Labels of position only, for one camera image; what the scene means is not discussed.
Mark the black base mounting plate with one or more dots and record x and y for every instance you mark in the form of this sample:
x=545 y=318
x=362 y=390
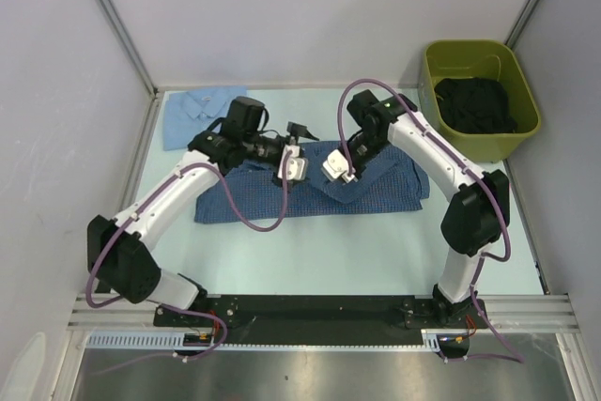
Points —
x=336 y=321

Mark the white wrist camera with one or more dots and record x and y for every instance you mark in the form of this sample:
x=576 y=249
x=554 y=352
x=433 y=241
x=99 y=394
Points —
x=293 y=164
x=336 y=167

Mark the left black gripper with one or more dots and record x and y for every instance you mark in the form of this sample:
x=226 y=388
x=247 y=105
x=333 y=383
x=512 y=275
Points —
x=298 y=131

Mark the black clothes in bin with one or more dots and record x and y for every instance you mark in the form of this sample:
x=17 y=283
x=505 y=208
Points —
x=474 y=106

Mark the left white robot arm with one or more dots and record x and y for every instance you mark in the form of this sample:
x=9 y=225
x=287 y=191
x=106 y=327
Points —
x=119 y=249

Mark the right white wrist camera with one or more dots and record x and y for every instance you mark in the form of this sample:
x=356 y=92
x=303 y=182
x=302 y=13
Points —
x=336 y=167

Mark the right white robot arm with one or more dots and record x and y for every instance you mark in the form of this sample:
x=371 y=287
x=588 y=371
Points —
x=478 y=212

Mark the olive green plastic bin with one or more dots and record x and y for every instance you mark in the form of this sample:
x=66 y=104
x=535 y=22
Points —
x=482 y=58

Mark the light blue folded shirt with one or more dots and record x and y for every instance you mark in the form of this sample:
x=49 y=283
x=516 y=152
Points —
x=187 y=113

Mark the aluminium frame rail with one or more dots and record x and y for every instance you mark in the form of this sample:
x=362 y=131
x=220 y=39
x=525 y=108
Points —
x=118 y=316

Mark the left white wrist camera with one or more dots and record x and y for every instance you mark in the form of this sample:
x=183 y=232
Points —
x=293 y=164

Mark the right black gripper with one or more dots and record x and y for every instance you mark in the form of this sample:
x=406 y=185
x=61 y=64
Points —
x=359 y=170

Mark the blue checkered long sleeve shirt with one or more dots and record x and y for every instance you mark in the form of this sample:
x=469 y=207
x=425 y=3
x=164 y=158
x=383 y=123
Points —
x=391 y=182

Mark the white slotted cable duct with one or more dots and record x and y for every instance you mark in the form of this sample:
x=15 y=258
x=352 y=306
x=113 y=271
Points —
x=135 y=340

